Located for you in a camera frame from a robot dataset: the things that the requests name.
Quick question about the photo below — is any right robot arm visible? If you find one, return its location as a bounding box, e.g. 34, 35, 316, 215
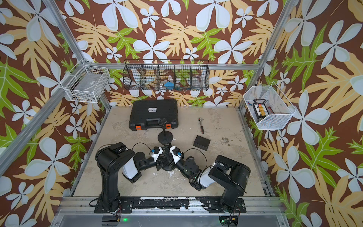
174, 155, 251, 213

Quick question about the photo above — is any red handled ratchet wrench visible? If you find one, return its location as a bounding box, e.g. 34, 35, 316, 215
199, 118, 205, 134

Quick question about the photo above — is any black wire basket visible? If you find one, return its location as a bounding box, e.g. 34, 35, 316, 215
122, 59, 210, 91

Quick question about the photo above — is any black phone holder plate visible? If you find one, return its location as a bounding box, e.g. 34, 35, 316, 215
193, 135, 211, 151

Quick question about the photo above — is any screw box in basket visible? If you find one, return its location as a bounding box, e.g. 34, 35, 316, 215
252, 99, 270, 119

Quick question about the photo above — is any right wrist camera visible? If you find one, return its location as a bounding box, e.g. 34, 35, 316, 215
170, 146, 182, 164

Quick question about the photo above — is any white wire basket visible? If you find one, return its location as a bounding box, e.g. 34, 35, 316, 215
244, 82, 296, 131
63, 60, 110, 103

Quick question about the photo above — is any black plastic tool case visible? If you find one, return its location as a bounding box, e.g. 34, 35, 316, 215
129, 99, 179, 131

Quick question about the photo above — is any black round base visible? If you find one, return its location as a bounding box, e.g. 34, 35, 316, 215
162, 160, 175, 171
157, 131, 174, 145

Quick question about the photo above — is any white wire basket right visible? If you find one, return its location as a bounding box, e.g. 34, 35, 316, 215
244, 82, 296, 131

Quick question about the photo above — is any white wire basket left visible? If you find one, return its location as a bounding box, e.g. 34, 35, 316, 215
63, 60, 110, 103

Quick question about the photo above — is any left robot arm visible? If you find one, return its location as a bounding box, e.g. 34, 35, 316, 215
95, 142, 167, 215

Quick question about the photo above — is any blue object in basket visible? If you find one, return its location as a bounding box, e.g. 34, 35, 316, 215
164, 82, 175, 90

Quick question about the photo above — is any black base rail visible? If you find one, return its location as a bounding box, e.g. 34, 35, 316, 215
89, 196, 230, 214

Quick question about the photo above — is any black stand pole with clip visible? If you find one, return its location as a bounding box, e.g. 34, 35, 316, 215
158, 118, 166, 134

